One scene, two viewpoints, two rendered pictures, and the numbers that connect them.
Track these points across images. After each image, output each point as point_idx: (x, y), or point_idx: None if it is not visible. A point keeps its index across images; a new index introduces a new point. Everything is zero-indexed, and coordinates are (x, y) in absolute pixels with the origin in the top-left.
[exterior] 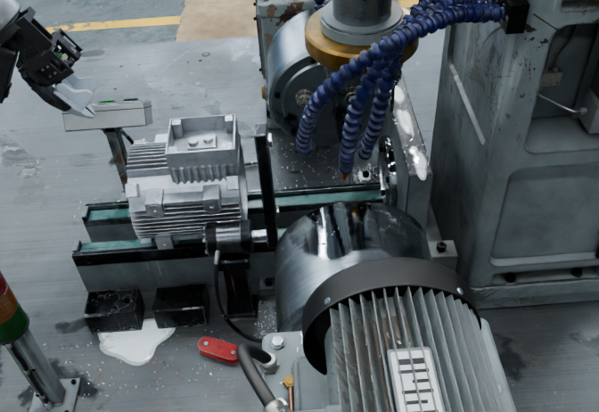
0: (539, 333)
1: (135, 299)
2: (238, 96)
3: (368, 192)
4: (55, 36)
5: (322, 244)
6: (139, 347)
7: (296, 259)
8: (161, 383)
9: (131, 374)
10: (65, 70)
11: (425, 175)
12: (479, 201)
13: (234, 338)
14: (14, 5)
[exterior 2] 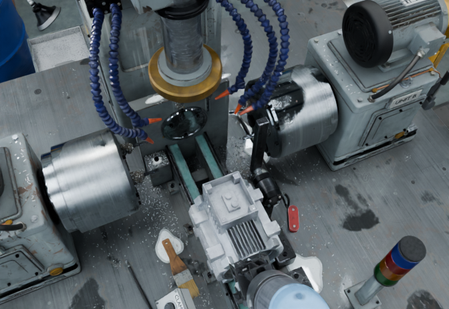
0: None
1: (292, 271)
2: None
3: (174, 152)
4: (248, 263)
5: (296, 101)
6: (310, 267)
7: (303, 117)
8: (324, 242)
9: (327, 262)
10: (262, 256)
11: (226, 73)
12: None
13: (280, 216)
14: (265, 271)
